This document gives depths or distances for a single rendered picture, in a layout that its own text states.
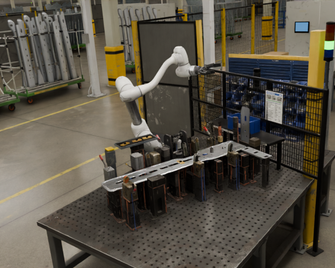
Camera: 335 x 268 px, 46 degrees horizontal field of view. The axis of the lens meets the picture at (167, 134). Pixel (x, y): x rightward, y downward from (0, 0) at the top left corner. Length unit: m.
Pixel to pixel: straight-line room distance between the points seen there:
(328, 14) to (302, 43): 0.85
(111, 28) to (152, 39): 4.93
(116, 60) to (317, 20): 5.15
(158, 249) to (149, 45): 3.99
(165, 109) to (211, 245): 3.74
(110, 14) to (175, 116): 5.38
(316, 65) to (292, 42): 6.76
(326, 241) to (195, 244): 1.74
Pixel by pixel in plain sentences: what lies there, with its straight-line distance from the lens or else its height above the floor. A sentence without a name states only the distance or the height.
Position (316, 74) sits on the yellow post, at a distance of 3.55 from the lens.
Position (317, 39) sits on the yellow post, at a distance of 3.50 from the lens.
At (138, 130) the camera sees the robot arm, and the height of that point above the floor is 1.09.
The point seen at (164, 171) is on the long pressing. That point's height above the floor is 1.00.
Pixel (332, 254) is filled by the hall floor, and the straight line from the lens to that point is 4.12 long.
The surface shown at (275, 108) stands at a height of 1.29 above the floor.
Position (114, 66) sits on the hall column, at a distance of 11.14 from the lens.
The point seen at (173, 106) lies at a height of 0.71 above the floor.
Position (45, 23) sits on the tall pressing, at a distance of 11.36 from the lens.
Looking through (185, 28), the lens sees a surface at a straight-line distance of 5.80.
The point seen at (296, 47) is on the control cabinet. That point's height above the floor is 0.96.
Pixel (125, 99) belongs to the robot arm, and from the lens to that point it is 3.56.
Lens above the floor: 2.36
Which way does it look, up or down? 19 degrees down
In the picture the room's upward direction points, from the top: 4 degrees counter-clockwise
